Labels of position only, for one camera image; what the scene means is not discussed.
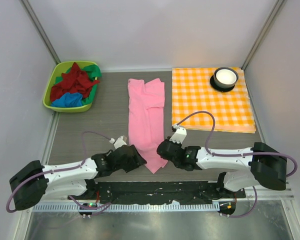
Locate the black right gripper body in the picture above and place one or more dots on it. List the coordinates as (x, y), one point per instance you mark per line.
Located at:
(166, 150)

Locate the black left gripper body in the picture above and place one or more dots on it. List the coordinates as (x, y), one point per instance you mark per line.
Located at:
(129, 158)

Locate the pink t shirt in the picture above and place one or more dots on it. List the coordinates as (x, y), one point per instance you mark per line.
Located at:
(146, 120)

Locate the orange checkered cloth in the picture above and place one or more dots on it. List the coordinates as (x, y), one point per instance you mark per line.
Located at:
(193, 94)

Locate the lime green plastic basket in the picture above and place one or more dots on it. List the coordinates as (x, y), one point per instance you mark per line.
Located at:
(72, 77)

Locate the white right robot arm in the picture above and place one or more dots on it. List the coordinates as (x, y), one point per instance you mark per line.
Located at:
(242, 168)

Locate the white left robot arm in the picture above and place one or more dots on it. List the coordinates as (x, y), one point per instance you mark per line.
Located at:
(36, 182)

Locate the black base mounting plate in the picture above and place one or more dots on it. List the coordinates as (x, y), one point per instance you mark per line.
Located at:
(157, 193)

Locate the blue t shirt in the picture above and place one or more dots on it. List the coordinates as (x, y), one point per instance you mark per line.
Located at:
(68, 100)

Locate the white bowl with dark rim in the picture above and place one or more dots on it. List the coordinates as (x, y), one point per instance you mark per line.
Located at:
(224, 79)

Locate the dark red t shirt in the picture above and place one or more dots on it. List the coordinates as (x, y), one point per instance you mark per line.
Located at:
(72, 81)

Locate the green t shirt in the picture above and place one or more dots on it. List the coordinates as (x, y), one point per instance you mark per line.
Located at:
(93, 71)

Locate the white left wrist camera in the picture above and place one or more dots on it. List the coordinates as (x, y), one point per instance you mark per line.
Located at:
(119, 142)

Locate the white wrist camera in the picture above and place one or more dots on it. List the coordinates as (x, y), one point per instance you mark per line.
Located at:
(179, 134)
(119, 142)

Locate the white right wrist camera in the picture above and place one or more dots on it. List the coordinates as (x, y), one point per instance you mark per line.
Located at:
(179, 134)

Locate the white slotted cable duct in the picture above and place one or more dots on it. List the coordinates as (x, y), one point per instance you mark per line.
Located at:
(67, 206)

